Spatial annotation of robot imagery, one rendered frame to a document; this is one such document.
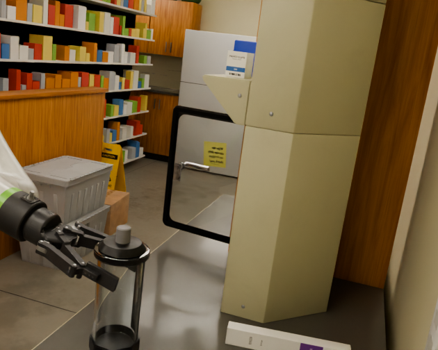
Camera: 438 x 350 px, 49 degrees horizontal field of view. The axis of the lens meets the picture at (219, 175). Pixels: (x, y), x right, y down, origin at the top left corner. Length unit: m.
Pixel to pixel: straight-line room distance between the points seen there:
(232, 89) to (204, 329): 0.55
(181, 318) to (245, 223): 0.27
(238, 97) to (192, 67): 5.25
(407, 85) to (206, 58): 4.98
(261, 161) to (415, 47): 0.56
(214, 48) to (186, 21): 0.71
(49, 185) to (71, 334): 2.26
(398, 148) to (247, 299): 0.60
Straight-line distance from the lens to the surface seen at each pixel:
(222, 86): 1.10
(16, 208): 1.04
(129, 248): 0.94
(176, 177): 1.53
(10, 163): 1.24
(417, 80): 1.43
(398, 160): 1.45
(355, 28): 1.15
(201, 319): 1.21
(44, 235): 1.02
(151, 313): 1.21
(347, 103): 1.16
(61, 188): 3.28
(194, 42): 6.33
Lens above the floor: 1.56
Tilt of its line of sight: 14 degrees down
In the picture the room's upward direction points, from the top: 7 degrees clockwise
